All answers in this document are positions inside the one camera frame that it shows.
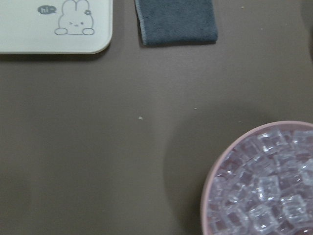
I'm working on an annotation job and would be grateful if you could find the pink bowl of ice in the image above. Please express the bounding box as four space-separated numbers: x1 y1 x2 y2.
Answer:
201 121 313 235

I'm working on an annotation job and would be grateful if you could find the cream rabbit tray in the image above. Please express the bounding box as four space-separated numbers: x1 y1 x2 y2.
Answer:
0 0 113 54

